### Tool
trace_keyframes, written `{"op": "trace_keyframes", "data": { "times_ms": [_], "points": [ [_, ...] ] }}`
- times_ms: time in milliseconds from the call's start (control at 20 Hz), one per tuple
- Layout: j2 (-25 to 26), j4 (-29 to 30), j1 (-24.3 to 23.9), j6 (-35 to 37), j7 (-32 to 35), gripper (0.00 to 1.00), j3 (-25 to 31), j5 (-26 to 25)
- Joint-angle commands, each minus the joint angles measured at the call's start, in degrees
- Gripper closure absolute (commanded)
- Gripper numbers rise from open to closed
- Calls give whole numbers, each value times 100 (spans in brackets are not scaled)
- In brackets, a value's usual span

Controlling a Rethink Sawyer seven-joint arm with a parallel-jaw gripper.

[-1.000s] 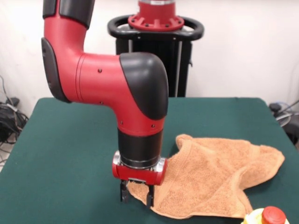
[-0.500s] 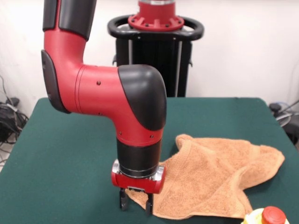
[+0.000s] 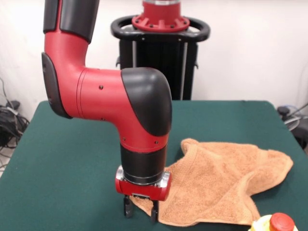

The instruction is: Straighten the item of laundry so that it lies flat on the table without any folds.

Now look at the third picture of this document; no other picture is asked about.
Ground tan terry towel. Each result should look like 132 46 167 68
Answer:
131 138 294 227

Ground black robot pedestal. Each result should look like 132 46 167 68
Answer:
110 15 211 101

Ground dark green tablecloth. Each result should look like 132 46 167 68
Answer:
0 100 308 231

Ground yellow emergency stop button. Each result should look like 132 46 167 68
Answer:
251 212 300 231

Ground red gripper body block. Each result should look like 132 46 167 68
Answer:
115 166 172 202

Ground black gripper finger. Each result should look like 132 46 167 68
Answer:
150 200 160 222
123 194 133 219

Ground tangled black cables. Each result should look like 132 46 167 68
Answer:
0 77 30 169
276 102 308 154

